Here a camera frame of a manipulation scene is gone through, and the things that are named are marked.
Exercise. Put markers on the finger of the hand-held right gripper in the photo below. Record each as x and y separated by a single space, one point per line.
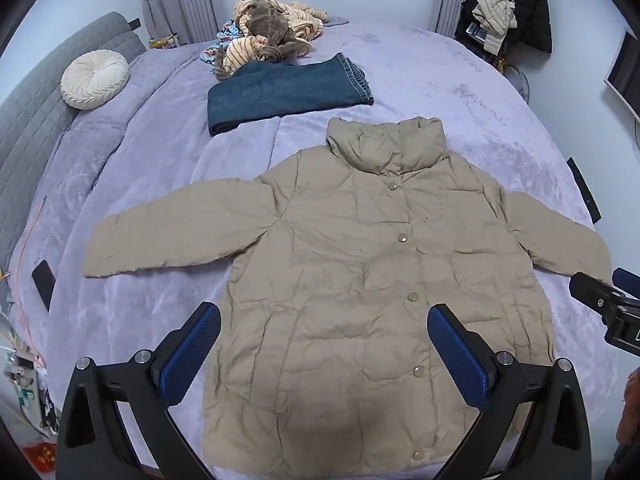
627 280
590 290

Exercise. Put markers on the small grey cloth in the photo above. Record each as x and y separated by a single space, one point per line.
337 20

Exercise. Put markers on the pile of striped clothes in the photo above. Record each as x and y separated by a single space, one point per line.
305 17

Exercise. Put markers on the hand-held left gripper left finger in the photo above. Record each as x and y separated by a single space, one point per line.
195 355

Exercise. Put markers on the red box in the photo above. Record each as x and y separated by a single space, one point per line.
40 457

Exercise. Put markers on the purple plush bed blanket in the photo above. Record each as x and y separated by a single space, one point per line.
450 85

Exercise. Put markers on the colourful bedside clutter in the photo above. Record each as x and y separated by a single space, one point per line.
164 42

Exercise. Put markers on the round cream cushion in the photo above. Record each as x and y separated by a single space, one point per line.
95 79

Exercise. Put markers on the colourful printed cloth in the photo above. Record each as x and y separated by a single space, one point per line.
226 30

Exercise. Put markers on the hanging beige puffer garment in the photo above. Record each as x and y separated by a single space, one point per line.
495 20

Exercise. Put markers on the person's brown patterned clothing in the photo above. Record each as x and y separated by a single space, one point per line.
630 410

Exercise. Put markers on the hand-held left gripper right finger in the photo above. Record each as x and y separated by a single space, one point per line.
455 355

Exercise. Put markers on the grey quilted headboard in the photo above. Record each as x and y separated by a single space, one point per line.
30 125

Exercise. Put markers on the folded blue jeans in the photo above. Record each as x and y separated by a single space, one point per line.
280 92

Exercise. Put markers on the beige puffer jacket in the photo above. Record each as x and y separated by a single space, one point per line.
350 285

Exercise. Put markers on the wall television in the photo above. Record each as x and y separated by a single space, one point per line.
625 75

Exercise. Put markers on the brown plush garment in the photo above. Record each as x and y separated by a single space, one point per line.
270 25

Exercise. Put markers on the electric fan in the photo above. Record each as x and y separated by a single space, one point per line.
517 85

